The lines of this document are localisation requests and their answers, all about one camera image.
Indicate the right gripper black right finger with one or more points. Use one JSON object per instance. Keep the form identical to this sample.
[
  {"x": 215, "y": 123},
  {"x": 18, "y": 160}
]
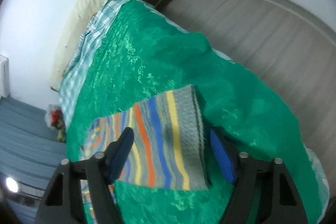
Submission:
[{"x": 279, "y": 200}]

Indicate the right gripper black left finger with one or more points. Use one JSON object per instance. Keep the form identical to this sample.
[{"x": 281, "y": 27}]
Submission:
[{"x": 62, "y": 200}]

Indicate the striped knit sweater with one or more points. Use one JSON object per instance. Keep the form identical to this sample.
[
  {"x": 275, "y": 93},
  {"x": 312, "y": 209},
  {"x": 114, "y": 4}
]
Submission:
[{"x": 163, "y": 179}]

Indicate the pile of clothes on bed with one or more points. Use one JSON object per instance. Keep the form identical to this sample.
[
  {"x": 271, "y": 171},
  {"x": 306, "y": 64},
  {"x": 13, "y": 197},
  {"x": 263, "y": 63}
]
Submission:
[{"x": 54, "y": 120}]

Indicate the blue grey curtain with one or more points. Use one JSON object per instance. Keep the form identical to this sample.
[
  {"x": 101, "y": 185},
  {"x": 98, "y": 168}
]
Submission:
[{"x": 30, "y": 154}]

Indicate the green bed blanket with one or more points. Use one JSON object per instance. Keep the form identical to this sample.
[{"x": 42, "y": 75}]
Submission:
[{"x": 145, "y": 54}]

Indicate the checked teal bed sheet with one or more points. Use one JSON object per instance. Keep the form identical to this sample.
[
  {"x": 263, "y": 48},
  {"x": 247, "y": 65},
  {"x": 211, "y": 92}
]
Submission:
[{"x": 89, "y": 41}]

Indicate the cream headboard cushion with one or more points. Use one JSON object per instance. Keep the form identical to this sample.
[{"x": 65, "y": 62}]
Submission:
[{"x": 78, "y": 20}]

